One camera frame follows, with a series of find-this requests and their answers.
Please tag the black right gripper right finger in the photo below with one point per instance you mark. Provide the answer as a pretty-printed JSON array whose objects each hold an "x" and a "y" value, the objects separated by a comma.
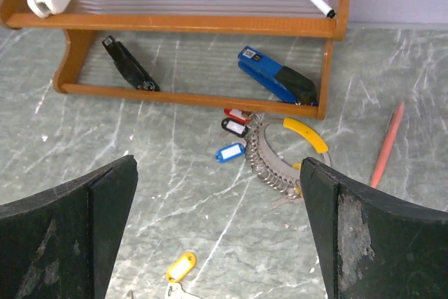
[{"x": 372, "y": 244}]

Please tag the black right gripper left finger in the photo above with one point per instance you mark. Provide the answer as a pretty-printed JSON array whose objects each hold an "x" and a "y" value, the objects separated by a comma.
[{"x": 63, "y": 241}]

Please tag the yellow tagged key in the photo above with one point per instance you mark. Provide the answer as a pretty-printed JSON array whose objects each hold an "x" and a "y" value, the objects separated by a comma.
[{"x": 176, "y": 272}]

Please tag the orange pencil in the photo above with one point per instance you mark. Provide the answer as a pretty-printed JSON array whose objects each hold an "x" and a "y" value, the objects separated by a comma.
[{"x": 387, "y": 145}]

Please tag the blue stapler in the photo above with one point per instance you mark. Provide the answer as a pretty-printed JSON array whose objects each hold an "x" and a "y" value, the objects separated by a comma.
[{"x": 287, "y": 84}]

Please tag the black stapler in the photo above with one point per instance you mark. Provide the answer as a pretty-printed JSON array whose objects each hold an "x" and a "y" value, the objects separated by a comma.
[{"x": 128, "y": 67}]

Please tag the wooden three-tier shelf rack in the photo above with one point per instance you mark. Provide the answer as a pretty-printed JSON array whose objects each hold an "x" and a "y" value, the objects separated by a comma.
[{"x": 83, "y": 19}]

